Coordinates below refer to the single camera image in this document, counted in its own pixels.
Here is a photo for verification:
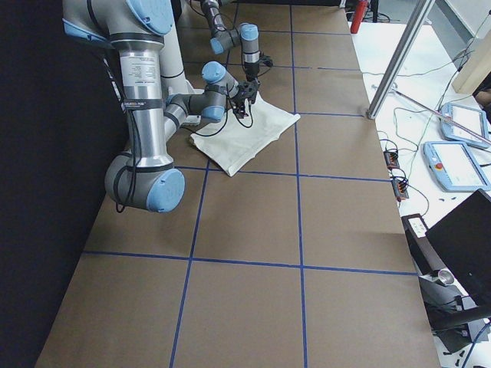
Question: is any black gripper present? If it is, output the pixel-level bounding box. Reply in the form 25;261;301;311
243;61;260;82
231;79;261;117

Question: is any cream long-sleeve cat shirt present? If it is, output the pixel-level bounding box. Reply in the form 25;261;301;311
190;95;301;176

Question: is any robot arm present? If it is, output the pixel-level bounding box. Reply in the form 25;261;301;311
199;0;262;104
63;1;262;212

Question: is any red fire extinguisher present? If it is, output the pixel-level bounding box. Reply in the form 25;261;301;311
350;0;368;35

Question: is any far black orange connector box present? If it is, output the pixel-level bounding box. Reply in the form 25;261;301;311
383;149;400;170

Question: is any black orange connector box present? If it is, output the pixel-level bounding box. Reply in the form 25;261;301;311
383;149;400;170
391;177;409;202

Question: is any near black orange connector box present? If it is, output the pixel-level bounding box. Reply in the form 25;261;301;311
391;177;409;202

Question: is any near blue teach pendant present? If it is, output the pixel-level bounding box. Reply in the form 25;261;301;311
423;141;490;192

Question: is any blue teach pendant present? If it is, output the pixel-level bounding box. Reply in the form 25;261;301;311
423;141;490;192
440;103;490;150

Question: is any far blue teach pendant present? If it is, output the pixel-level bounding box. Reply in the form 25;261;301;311
440;103;490;150

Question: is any black box with white label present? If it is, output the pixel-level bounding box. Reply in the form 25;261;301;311
401;214;446;274

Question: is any black laptop computer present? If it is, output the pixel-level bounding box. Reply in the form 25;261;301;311
427;189;490;305

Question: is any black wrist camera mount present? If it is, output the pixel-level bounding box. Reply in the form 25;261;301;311
259;54;274;68

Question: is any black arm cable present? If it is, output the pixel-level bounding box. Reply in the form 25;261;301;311
194;86;255;137
101;49;139;214

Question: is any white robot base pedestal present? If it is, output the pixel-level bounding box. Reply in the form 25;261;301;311
155;1;196;113

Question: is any aluminium frame post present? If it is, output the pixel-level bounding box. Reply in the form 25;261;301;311
366;0;435;120

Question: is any black camera stand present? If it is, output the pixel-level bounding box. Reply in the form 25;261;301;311
418;268;490;353

